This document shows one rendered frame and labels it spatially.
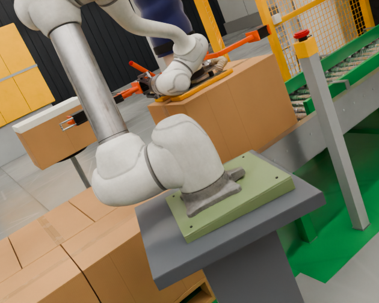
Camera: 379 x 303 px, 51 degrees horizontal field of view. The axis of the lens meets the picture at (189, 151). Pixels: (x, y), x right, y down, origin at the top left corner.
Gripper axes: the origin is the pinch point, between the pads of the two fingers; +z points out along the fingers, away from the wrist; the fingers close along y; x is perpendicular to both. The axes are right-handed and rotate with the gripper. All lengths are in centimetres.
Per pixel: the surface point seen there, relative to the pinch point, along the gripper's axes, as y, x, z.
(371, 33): 47, 201, 19
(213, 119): 26.2, 17.0, -23.0
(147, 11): -30.1, 17.5, -3.9
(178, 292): 90, -35, -23
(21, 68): -40, 78, 722
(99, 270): 57, -61, -22
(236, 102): 24.9, 33.0, -22.9
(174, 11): -25.3, 28.0, -9.1
